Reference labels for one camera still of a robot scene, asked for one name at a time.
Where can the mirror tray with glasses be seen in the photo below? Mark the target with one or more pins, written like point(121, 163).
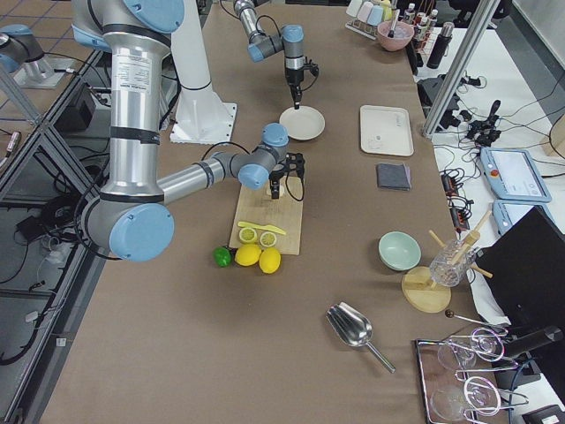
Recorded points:
point(483, 377)

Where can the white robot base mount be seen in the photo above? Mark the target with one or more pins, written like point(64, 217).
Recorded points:
point(201, 116)

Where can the metal ice scoop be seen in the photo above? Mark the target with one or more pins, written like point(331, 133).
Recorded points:
point(355, 330)

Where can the crystal glass on rack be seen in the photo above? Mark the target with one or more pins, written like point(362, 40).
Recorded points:
point(444, 268)

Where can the black thermos bottle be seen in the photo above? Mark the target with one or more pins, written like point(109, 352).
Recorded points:
point(440, 46)

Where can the wooden cutting board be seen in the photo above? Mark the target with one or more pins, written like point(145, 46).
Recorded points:
point(257, 206)

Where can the aluminium frame post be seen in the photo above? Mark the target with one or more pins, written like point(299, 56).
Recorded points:
point(471, 39)

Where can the upper lemon half slice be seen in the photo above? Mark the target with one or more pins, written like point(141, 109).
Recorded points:
point(248, 235)

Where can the mint green bowl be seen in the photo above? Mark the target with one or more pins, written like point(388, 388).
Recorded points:
point(399, 251)

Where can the blue teach pendant upper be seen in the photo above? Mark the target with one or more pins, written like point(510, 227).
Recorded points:
point(513, 175)

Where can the whole lemon outer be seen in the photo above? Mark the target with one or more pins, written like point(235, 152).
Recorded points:
point(270, 260)

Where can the cream rabbit tray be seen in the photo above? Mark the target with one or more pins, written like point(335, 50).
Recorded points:
point(385, 131)

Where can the beige round plate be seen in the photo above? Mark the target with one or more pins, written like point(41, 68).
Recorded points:
point(304, 123)

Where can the lemon half slice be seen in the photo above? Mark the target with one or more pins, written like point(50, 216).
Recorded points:
point(268, 239)
point(248, 235)

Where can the wooden cup rack stand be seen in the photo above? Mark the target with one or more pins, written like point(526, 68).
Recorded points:
point(418, 286)

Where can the lower lemon half slice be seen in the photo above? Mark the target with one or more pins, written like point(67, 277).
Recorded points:
point(268, 239)

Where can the blue teach pendant lower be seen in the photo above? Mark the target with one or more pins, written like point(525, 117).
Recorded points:
point(506, 213)

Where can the black monitor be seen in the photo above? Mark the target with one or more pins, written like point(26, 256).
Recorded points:
point(527, 263)

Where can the green lime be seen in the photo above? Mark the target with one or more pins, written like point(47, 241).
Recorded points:
point(222, 256)

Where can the blue teach pendant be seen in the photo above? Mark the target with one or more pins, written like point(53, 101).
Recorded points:
point(513, 175)
point(506, 213)

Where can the yellow plastic knife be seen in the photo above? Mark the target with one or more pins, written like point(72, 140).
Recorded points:
point(266, 227)

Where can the pastel cups rack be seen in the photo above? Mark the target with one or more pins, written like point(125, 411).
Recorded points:
point(365, 16)

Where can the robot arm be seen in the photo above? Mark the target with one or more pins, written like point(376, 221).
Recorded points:
point(130, 216)
point(289, 39)

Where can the metal tongs in bowl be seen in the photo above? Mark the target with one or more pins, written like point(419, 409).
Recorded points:
point(393, 23)

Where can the grey folded cloth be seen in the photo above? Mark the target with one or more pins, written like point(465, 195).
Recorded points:
point(394, 176)

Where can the whole lemon near lime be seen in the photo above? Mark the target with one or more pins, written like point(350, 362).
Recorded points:
point(248, 255)

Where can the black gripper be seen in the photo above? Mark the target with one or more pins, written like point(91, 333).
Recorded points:
point(293, 78)
point(276, 177)

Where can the pink bowl with ice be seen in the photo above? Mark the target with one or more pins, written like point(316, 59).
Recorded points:
point(402, 35)

